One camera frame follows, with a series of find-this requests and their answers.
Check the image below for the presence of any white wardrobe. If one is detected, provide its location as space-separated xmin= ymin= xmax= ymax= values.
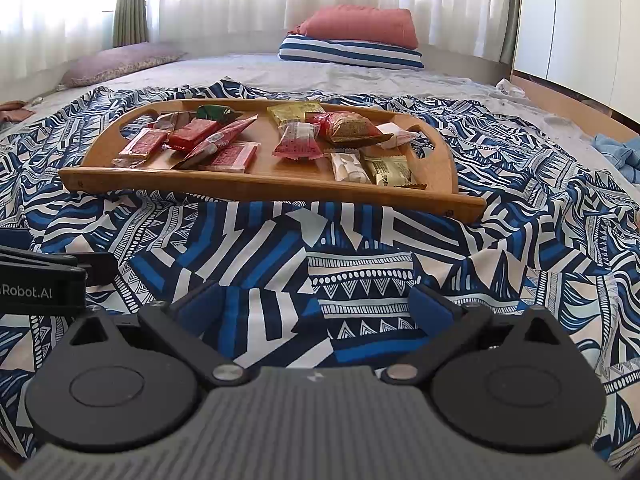
xmin=512 ymin=0 xmax=640 ymax=121

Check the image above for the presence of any green snack packet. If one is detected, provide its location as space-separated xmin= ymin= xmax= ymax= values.
xmin=196 ymin=104 xmax=235 ymax=122

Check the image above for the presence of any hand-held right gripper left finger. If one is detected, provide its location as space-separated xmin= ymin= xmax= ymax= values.
xmin=69 ymin=281 xmax=249 ymax=387

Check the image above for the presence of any yellow snack packet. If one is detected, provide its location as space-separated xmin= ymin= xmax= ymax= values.
xmin=266 ymin=101 xmax=326 ymax=128

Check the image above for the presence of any red nut snack packet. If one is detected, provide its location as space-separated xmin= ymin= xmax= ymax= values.
xmin=306 ymin=111 xmax=395 ymax=147

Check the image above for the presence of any tan snack packet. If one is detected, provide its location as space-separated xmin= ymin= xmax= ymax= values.
xmin=364 ymin=155 xmax=426 ymax=189

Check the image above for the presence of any light blue cloth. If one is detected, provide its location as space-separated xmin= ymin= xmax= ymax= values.
xmin=592 ymin=134 xmax=640 ymax=183

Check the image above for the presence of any brown snack packet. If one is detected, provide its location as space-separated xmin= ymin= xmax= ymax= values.
xmin=145 ymin=111 xmax=193 ymax=132

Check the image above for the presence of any plain red snack packet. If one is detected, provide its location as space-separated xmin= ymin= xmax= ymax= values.
xmin=165 ymin=119 xmax=221 ymax=152

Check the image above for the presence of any long red snack packet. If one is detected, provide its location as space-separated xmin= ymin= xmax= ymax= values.
xmin=175 ymin=115 xmax=258 ymax=170

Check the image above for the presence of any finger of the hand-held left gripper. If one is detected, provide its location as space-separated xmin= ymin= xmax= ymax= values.
xmin=75 ymin=252 xmax=119 ymax=288
xmin=0 ymin=229 xmax=32 ymax=251

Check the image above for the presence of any wooden bed frame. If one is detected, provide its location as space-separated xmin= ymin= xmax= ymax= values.
xmin=510 ymin=69 xmax=640 ymax=136

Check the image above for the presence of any red patterned clear snack packet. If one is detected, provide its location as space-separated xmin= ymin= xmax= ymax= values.
xmin=202 ymin=141 xmax=262 ymax=174
xmin=272 ymin=121 xmax=321 ymax=161
xmin=112 ymin=127 xmax=169 ymax=167

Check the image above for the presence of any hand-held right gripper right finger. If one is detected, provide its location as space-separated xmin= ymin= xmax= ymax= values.
xmin=381 ymin=285 xmax=571 ymax=386

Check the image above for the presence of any purple pillow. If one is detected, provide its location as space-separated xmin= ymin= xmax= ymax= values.
xmin=61 ymin=42 xmax=187 ymax=88

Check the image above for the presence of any olive curtain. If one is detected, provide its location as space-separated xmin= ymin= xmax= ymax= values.
xmin=500 ymin=0 xmax=523 ymax=68
xmin=112 ymin=0 xmax=150 ymax=48

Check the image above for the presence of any blue white striped pillow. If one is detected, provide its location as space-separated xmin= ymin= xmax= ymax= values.
xmin=278 ymin=35 xmax=425 ymax=70

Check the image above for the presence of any beige white snack packet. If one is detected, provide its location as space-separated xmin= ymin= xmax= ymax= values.
xmin=325 ymin=150 xmax=372 ymax=184

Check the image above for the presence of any blue patterned blanket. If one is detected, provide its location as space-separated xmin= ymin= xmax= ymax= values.
xmin=0 ymin=77 xmax=640 ymax=471

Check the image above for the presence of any red pillow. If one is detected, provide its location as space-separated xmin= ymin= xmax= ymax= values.
xmin=289 ymin=5 xmax=420 ymax=51

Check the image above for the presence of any wooden tray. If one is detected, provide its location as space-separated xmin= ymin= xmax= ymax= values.
xmin=58 ymin=98 xmax=487 ymax=222

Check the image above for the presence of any brown cloth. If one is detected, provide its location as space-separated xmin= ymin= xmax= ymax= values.
xmin=0 ymin=100 xmax=35 ymax=122

